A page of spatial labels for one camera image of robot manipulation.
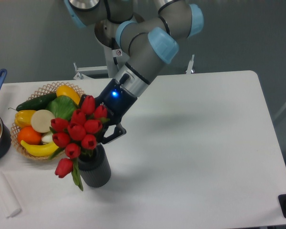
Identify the yellow banana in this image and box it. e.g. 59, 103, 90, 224
20, 140, 59, 157

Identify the dark grey ribbed vase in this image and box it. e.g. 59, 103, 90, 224
78, 145, 111, 188

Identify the beige round disc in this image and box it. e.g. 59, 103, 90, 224
31, 109, 55, 133

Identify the yellow bell pepper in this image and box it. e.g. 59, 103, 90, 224
14, 110, 36, 128

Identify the yellow squash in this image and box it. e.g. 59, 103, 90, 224
56, 85, 81, 104

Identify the orange fruit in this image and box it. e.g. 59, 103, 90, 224
17, 126, 42, 145

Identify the green lettuce leaf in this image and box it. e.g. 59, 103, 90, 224
46, 95, 79, 121

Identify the white rolled cloth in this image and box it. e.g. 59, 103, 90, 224
0, 172, 22, 218

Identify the red tulip bouquet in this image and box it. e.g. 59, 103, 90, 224
50, 103, 109, 190

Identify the white garlic bulb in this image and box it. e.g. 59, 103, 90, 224
41, 131, 53, 145

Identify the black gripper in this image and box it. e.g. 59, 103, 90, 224
79, 79, 137, 144

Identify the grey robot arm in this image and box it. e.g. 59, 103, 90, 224
64, 0, 204, 144

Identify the green cucumber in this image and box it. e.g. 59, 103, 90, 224
9, 93, 57, 112

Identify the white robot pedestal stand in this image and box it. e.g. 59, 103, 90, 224
73, 45, 195, 80

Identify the woven wicker basket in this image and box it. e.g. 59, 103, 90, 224
10, 82, 85, 161

